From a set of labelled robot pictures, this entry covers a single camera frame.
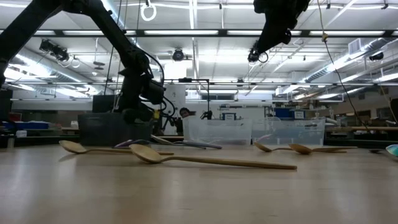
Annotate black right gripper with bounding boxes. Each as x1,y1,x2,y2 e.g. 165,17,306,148
253,0,311,54

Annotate dark grey plastic bin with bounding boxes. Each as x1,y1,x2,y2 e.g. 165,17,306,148
77,112,154,147

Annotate wooden spoon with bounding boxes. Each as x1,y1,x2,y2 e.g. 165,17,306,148
252,141,348,154
58,139,175,156
129,143,298,170
287,142,358,156

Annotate iridescent rainbow metal spoon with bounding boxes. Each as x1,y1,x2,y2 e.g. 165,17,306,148
112,138,162,149
369,143,398,159

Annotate round black ceiling device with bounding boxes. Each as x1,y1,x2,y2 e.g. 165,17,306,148
172,48,185,62
247,49,269,63

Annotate black monitor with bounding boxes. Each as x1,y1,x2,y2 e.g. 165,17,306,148
91,94,122,114

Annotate white cabinet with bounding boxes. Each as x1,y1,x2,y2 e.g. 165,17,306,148
163,83,187,119

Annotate person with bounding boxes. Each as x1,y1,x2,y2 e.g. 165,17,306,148
174,106,192,135

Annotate blue box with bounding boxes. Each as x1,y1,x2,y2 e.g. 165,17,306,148
274,107,306,119

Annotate clear plastic bin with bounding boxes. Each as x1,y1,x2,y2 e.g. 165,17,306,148
251,117,326,146
182,115,253,146

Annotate blue storage bins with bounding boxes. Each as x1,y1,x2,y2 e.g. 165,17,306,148
1,121,50,131

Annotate black cabinet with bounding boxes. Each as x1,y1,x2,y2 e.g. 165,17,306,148
0,89,14,122

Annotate wooden workbench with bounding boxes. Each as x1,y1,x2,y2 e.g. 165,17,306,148
325,125,398,131

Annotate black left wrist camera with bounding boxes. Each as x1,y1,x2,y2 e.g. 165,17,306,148
146,79,165,105

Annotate black rectangular stand frame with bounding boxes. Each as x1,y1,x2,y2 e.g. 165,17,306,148
159,77,213,138

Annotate hanging cable with yellow connector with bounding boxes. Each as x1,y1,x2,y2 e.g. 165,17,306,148
316,0,371,133

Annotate white hanging ring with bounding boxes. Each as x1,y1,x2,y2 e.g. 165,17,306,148
140,0,157,22

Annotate black aluminium table frame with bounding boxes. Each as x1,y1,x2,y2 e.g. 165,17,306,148
0,135,398,149

